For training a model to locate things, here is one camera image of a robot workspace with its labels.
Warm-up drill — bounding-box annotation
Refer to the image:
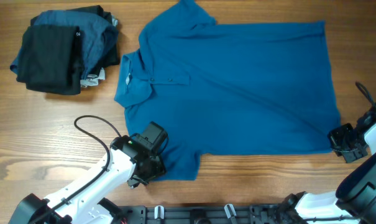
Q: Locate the blue polo shirt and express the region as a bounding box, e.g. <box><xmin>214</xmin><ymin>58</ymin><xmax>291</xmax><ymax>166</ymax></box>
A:
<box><xmin>114</xmin><ymin>1</ymin><xmax>341</xmax><ymax>180</ymax></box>

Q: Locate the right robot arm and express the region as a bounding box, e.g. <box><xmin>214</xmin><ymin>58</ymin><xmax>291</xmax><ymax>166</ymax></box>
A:
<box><xmin>274</xmin><ymin>103</ymin><xmax>376</xmax><ymax>223</ymax></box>

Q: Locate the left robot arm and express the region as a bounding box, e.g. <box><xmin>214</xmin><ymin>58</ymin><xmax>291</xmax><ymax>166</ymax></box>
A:
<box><xmin>10</xmin><ymin>122</ymin><xmax>169</xmax><ymax>223</ymax></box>

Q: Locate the navy blue folded garment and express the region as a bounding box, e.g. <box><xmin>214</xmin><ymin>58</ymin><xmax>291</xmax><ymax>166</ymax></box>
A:
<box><xmin>10</xmin><ymin>10</ymin><xmax>118</xmax><ymax>86</ymax></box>

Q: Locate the right black cable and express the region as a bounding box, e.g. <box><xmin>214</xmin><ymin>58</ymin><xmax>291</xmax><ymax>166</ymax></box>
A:
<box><xmin>354</xmin><ymin>81</ymin><xmax>376</xmax><ymax>119</ymax></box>

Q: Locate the black cable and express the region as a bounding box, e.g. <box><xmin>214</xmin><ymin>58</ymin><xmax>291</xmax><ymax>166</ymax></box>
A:
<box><xmin>354</xmin><ymin>81</ymin><xmax>376</xmax><ymax>119</ymax></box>
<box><xmin>29</xmin><ymin>114</ymin><xmax>123</xmax><ymax>224</ymax></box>

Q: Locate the left black cable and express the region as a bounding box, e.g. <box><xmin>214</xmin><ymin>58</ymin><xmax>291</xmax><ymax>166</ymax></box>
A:
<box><xmin>29</xmin><ymin>114</ymin><xmax>123</xmax><ymax>224</ymax></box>

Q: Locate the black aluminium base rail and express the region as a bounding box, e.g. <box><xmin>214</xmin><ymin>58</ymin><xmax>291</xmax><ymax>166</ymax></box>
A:
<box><xmin>116</xmin><ymin>203</ymin><xmax>336</xmax><ymax>224</ymax></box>

